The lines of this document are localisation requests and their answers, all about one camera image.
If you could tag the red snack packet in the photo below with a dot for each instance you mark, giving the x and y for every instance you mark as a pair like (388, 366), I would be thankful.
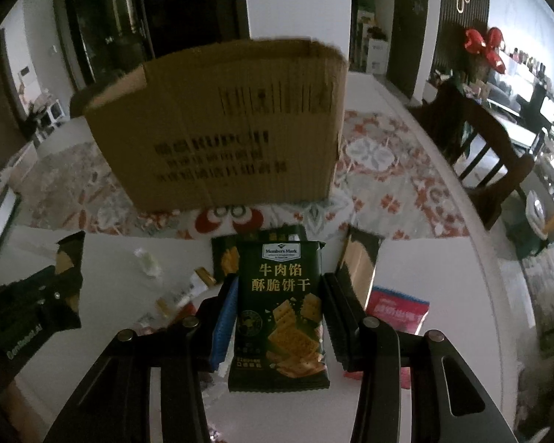
(397, 311)

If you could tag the dark wooden door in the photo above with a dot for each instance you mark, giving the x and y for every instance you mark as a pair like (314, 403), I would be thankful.
(408, 32)

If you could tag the red bow decoration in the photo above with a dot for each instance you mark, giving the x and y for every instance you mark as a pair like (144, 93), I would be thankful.
(482, 46)

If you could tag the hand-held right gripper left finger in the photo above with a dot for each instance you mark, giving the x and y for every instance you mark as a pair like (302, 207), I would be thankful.
(224, 327)

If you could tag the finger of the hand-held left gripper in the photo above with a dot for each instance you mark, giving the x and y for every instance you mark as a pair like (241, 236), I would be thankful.
(32, 288)

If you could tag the white kitchen appliance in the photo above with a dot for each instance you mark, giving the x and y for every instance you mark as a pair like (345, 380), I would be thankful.
(0, 226)

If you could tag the brown cardboard box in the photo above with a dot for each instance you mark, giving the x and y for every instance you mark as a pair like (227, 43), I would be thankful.
(212, 138)

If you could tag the brown wooden chair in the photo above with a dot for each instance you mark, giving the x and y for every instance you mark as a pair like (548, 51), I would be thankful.
(484, 138)

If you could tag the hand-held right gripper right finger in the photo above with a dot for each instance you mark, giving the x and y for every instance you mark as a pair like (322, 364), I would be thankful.
(339, 332)

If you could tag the dark glass door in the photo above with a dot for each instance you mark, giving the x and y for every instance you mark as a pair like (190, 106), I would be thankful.
(143, 14)

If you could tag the white candy wrapper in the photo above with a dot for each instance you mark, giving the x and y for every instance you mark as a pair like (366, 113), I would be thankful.
(147, 262)

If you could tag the small gold snack bar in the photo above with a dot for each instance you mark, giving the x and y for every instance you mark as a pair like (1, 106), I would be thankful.
(204, 279)

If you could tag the white storage box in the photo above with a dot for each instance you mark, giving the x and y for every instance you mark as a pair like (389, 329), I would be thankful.
(378, 55)

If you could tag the floral patterned tablecloth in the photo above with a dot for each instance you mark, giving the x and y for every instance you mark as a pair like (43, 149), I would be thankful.
(388, 194)

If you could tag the dark gold snack packet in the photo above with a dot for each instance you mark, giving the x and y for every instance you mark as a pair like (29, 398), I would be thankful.
(360, 263)

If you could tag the dark green cracker packet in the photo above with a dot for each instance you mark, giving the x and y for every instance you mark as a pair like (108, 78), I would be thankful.
(67, 260)
(277, 314)
(224, 256)

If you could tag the white shelf unit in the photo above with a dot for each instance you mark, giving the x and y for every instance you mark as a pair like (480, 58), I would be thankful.
(48, 115)

